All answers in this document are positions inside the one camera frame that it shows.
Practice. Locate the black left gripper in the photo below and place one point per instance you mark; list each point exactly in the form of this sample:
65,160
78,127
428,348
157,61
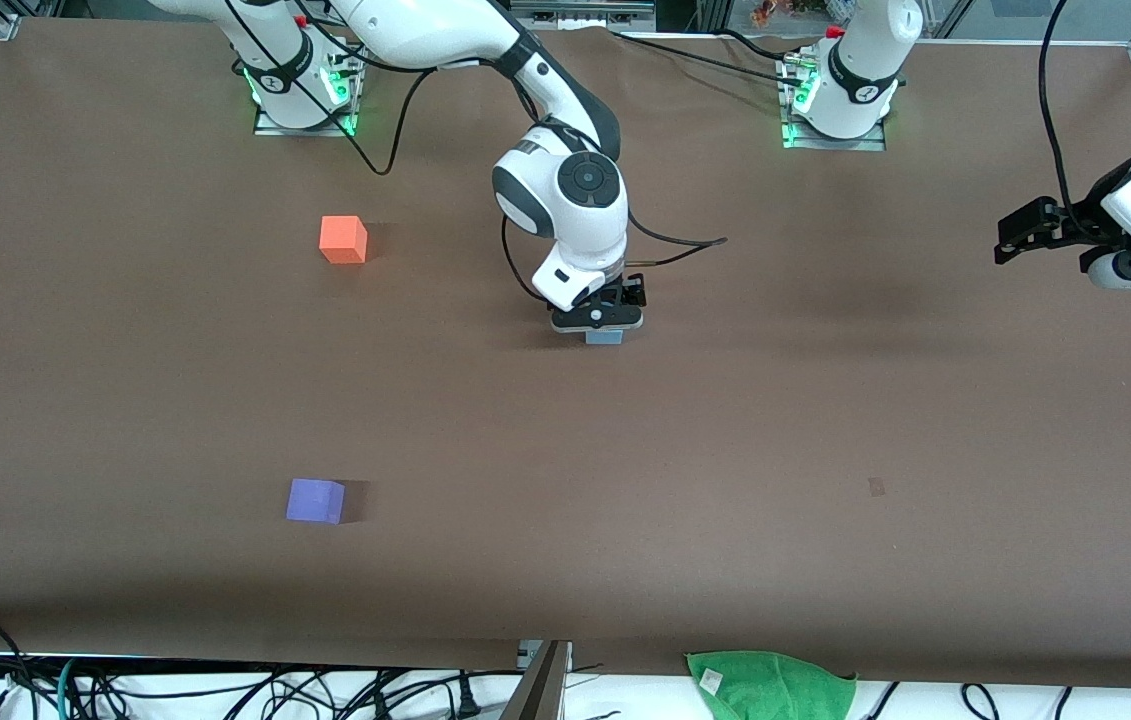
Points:
1077,219

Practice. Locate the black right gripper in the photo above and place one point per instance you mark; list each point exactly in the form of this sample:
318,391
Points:
628,293

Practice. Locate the light blue foam cube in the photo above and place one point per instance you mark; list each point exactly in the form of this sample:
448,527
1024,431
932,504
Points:
605,338

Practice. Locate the brown paper table cover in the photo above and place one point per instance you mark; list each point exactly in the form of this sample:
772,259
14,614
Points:
565,450

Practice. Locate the orange foam cube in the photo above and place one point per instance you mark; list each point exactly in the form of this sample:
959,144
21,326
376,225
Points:
341,240

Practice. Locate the orange toy object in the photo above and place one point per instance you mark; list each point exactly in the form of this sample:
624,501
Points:
770,12

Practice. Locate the purple foam cube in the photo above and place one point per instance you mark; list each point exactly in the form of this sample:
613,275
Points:
313,500

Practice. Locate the aluminium profile bar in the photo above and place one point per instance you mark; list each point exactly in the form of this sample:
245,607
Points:
540,690

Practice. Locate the green microfibre cloth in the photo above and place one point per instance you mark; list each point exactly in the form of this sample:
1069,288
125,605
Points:
775,690

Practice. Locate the black power plug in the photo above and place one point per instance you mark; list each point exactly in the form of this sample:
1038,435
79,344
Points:
468,700

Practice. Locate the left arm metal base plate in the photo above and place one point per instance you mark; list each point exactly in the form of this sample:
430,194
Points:
870,144

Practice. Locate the silver metal bracket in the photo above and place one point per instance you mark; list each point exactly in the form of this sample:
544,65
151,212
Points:
575,12

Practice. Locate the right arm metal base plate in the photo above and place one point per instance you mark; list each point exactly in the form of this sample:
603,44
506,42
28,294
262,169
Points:
275,131

